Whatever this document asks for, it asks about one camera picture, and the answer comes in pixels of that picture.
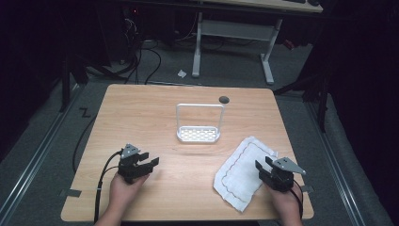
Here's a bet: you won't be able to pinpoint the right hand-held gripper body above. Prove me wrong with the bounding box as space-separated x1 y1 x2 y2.
258 156 307 193

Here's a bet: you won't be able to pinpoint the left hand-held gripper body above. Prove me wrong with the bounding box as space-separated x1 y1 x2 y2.
118 143 154 185

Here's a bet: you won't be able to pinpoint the white cloth with stitched border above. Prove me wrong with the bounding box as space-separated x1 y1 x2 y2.
213 136 279 213

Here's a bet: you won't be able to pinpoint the person's right hand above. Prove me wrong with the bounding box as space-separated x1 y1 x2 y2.
265 184 304 220

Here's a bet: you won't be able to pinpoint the person's left hand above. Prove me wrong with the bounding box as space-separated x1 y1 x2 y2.
107 173 151 215

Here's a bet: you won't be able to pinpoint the black metal stand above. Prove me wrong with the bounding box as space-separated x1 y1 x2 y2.
58 55 90 113
272 60 332 134

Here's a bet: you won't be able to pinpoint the small red object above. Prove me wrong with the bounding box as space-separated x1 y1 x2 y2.
282 39 296 52

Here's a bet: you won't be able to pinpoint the dark computer tower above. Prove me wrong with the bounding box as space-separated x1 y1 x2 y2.
95 4 144 65

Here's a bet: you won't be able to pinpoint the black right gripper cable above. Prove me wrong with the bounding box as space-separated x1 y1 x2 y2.
289 179 305 220

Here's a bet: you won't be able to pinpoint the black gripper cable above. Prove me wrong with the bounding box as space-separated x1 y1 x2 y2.
289 179 305 220
93 150 124 224

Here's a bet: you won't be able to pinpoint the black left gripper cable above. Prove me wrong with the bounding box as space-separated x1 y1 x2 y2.
93 150 124 224

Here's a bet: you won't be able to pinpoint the white rack with handle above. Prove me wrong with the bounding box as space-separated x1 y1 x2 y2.
175 103 226 145

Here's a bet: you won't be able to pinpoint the metal floor rail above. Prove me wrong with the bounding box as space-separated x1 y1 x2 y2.
307 103 367 226
0 84 83 218

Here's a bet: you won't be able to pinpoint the thin black floor cable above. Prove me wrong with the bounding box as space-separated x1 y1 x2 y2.
72 114 99 174

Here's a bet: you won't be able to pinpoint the black floor cables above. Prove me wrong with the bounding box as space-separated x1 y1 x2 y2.
123 18 163 86

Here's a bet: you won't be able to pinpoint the white desk frame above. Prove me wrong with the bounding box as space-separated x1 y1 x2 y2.
191 0 324 86

